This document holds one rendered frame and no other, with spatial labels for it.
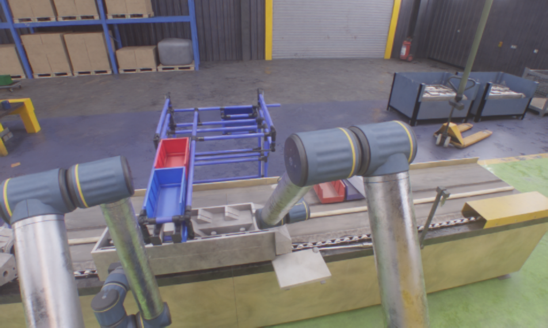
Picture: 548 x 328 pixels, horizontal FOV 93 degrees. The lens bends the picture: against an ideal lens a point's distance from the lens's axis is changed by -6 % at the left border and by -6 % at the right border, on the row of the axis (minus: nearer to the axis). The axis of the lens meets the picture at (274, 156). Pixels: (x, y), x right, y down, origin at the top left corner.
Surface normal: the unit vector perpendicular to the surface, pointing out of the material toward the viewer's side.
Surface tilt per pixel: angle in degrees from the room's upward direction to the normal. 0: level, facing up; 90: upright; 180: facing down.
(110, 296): 10
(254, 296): 90
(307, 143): 27
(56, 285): 52
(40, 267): 42
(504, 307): 0
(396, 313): 75
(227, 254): 80
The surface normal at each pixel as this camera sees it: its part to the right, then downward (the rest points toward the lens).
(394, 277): -0.62, 0.07
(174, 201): 0.04, -0.81
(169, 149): 0.18, 0.54
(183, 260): 0.18, 0.33
